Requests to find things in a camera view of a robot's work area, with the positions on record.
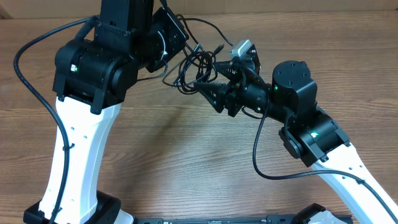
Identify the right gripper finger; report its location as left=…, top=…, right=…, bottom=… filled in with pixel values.
left=213, top=61, right=241, bottom=82
left=194, top=82, right=232, bottom=113

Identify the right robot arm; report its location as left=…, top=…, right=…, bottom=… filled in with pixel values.
left=195, top=45, right=397, bottom=223

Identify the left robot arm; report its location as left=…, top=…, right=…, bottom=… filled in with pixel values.
left=23, top=1, right=188, bottom=223

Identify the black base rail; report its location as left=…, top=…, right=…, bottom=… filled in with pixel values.
left=133, top=203, right=354, bottom=224

